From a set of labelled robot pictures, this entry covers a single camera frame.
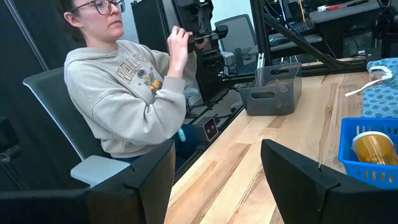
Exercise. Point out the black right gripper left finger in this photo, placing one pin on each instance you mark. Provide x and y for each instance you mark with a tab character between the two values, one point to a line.
136	193

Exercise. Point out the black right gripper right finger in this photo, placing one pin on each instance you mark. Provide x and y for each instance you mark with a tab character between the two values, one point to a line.
304	193

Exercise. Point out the orange pill bottle white cap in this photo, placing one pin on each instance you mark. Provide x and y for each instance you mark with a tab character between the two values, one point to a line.
374	149

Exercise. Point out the blue patterned gown white ties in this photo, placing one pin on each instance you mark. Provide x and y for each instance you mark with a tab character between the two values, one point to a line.
384	99

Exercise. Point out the small blue plastic basket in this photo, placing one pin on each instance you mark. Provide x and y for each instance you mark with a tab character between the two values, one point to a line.
346	152

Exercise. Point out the grey translucent plastic bin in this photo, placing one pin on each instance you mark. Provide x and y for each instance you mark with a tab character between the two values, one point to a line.
273	99

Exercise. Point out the person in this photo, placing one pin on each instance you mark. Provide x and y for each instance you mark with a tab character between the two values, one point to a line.
124	102

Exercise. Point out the grey office chair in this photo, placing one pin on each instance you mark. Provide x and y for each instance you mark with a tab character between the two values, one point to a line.
53	102

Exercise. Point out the person's hand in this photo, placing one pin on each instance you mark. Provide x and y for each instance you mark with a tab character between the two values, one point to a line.
178	46

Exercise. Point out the dark mesh office chair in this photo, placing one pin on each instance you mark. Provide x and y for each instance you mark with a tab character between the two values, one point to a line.
239	34

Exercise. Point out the dark cluttered desk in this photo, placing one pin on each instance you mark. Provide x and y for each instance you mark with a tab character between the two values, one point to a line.
342	14

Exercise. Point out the dark-framed eyeglasses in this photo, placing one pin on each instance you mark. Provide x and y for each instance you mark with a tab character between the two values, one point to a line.
104	7

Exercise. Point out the small grey camera box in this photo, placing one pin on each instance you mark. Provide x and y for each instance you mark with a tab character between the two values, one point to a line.
209	129

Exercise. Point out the silver aluminium bracket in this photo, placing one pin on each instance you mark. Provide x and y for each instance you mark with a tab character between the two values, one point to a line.
260	60

